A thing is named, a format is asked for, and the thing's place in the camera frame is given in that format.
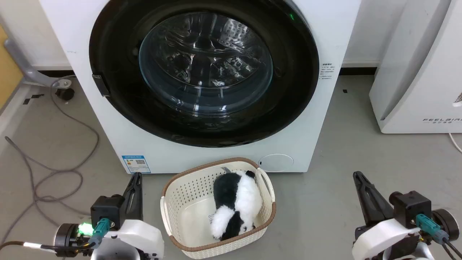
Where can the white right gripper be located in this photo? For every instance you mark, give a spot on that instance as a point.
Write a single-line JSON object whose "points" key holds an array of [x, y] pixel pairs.
{"points": [[386, 240]]}

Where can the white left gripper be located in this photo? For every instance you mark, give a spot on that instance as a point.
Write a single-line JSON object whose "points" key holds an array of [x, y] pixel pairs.
{"points": [[133, 238]]}

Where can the round black glass washer door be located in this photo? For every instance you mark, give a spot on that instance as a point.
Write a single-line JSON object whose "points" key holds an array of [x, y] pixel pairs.
{"points": [[119, 54]]}

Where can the white front-load washing machine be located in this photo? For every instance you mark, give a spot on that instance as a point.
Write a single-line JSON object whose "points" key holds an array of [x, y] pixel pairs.
{"points": [[90, 119]]}

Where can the blue energy label sticker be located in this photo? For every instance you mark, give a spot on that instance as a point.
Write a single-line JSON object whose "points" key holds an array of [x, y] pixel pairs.
{"points": [[136, 164]]}

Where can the cream perforated laundry basket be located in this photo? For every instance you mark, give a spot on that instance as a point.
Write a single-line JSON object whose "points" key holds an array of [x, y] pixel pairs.
{"points": [[187, 202]]}

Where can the black and white plush panda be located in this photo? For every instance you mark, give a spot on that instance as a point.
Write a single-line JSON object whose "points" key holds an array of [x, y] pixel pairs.
{"points": [[234, 202]]}

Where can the round white filter cover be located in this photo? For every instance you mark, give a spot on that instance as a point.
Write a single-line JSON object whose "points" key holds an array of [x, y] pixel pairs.
{"points": [[276, 163]]}

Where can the black caster wheel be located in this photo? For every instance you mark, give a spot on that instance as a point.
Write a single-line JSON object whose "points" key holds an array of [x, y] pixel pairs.
{"points": [[65, 94]]}

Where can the white air purifier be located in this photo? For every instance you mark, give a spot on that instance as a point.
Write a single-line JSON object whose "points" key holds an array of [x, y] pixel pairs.
{"points": [[418, 83]]}

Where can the black text warning label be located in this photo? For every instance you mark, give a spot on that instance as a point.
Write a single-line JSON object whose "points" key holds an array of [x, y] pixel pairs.
{"points": [[327, 72]]}

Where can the grey metal stand leg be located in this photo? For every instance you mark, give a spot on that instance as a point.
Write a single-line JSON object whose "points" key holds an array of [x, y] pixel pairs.
{"points": [[25, 68]]}

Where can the yellow wooden board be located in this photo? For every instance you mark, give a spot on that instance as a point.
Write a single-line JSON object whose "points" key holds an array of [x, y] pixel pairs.
{"points": [[8, 68]]}

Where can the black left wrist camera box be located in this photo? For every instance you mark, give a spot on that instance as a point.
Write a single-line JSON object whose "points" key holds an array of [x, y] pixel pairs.
{"points": [[107, 212]]}

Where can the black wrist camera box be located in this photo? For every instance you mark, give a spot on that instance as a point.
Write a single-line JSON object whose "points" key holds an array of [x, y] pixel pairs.
{"points": [[411, 209], [107, 212]]}

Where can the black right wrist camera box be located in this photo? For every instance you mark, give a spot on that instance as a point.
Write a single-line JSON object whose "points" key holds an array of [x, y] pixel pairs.
{"points": [[411, 209]]}

